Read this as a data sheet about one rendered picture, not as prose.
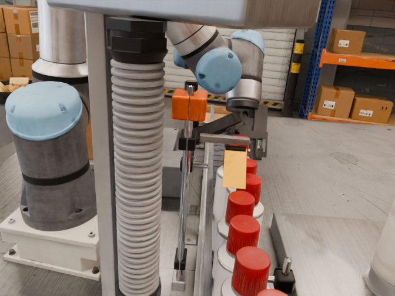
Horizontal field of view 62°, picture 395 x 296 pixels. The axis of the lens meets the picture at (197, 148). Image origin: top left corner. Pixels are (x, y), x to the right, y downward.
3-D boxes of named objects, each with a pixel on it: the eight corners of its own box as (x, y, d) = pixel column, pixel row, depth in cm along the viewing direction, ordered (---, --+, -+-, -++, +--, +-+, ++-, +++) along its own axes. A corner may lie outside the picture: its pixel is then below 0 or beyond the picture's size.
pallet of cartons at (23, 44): (38, 118, 370) (23, 9, 325) (-30, 110, 381) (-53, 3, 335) (87, 94, 479) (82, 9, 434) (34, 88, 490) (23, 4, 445)
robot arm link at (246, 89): (228, 77, 67) (225, 88, 75) (226, 99, 66) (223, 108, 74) (264, 80, 67) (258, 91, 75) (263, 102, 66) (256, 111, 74)
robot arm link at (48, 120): (9, 182, 54) (-13, 104, 48) (32, 145, 66) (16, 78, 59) (85, 177, 56) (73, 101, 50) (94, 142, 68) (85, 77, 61)
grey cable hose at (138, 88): (157, 319, 25) (165, 22, 16) (111, 315, 25) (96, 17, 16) (164, 283, 28) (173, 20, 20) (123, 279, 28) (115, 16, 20)
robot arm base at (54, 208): (91, 232, 58) (83, 185, 53) (6, 230, 58) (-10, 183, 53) (112, 185, 71) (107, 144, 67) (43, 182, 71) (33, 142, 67)
